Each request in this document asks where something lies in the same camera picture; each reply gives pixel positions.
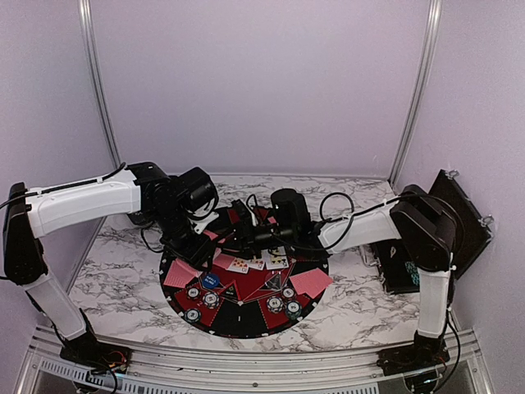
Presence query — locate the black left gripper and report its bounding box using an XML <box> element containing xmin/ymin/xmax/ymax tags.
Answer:
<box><xmin>151</xmin><ymin>205</ymin><xmax>216</xmax><ymax>273</ymax></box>

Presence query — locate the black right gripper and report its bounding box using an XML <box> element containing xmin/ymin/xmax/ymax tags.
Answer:
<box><xmin>212</xmin><ymin>218</ymin><xmax>296</xmax><ymax>260</ymax></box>

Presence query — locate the face up playing card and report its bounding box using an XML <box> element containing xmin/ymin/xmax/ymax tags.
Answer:
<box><xmin>262</xmin><ymin>249</ymin><xmax>290</xmax><ymax>270</ymax></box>

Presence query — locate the five of hearts card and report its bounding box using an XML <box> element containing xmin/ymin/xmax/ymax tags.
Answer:
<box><xmin>248</xmin><ymin>258</ymin><xmax>266</xmax><ymax>271</ymax></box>

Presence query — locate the red playing card deck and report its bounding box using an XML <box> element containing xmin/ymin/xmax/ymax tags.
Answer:
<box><xmin>203</xmin><ymin>230</ymin><xmax>219</xmax><ymax>241</ymax></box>

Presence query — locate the ten of hearts card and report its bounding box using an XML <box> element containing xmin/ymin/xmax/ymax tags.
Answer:
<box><xmin>227</xmin><ymin>258</ymin><xmax>249</xmax><ymax>274</ymax></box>

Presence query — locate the red brown poker chip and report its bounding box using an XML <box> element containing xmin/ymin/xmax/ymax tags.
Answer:
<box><xmin>186</xmin><ymin>287</ymin><xmax>200</xmax><ymax>300</ymax></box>
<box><xmin>281</xmin><ymin>287</ymin><xmax>295</xmax><ymax>300</ymax></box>

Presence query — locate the single red playing card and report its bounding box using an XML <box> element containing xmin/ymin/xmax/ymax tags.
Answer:
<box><xmin>163</xmin><ymin>259</ymin><xmax>203</xmax><ymax>288</ymax></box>

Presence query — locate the blue small blind button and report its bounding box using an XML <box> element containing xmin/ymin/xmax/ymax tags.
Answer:
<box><xmin>201</xmin><ymin>273</ymin><xmax>222</xmax><ymax>290</ymax></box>

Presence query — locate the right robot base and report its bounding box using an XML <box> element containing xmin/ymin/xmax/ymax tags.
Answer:
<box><xmin>377</xmin><ymin>336</ymin><xmax>450</xmax><ymax>392</ymax></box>

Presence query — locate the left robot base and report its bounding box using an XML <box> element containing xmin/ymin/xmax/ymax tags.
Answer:
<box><xmin>59</xmin><ymin>336</ymin><xmax>131</xmax><ymax>374</ymax></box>

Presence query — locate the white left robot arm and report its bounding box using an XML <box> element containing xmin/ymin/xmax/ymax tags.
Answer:
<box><xmin>2</xmin><ymin>162</ymin><xmax>218</xmax><ymax>365</ymax></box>

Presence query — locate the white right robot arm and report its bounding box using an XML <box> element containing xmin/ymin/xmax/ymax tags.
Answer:
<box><xmin>216</xmin><ymin>185</ymin><xmax>464</xmax><ymax>368</ymax></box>

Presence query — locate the clear round dealer button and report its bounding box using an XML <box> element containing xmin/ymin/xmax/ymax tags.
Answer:
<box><xmin>261</xmin><ymin>274</ymin><xmax>286</xmax><ymax>291</ymax></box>

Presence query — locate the round red black poker mat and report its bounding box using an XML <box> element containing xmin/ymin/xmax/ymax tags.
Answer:
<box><xmin>159</xmin><ymin>205</ymin><xmax>330</xmax><ymax>339</ymax></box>

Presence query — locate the black poker chip case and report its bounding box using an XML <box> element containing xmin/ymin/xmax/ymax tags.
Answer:
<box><xmin>371</xmin><ymin>170</ymin><xmax>492</xmax><ymax>294</ymax></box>

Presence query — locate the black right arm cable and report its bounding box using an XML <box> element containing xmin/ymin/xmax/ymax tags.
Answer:
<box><xmin>318</xmin><ymin>192</ymin><xmax>460</xmax><ymax>346</ymax></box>

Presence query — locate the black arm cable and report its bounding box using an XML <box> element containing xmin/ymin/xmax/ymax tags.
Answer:
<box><xmin>318</xmin><ymin>192</ymin><xmax>460</xmax><ymax>346</ymax></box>
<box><xmin>0</xmin><ymin>163</ymin><xmax>128</xmax><ymax>213</ymax></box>

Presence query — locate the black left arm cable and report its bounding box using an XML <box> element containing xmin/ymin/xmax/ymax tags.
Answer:
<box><xmin>0</xmin><ymin>163</ymin><xmax>128</xmax><ymax>213</ymax></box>

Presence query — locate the left aluminium frame post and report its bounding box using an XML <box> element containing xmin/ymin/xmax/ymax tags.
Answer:
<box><xmin>78</xmin><ymin>0</ymin><xmax>126</xmax><ymax>180</ymax></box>

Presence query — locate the aluminium frame post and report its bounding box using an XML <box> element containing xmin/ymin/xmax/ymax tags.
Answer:
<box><xmin>388</xmin><ymin>0</ymin><xmax>443</xmax><ymax>189</ymax></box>
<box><xmin>78</xmin><ymin>0</ymin><xmax>126</xmax><ymax>180</ymax></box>

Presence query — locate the aluminium front rail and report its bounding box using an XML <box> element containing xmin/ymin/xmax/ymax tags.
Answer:
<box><xmin>12</xmin><ymin>326</ymin><xmax>495</xmax><ymax>393</ymax></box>

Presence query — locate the right aluminium frame post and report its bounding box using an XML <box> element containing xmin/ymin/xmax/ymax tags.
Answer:
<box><xmin>388</xmin><ymin>0</ymin><xmax>443</xmax><ymax>189</ymax></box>

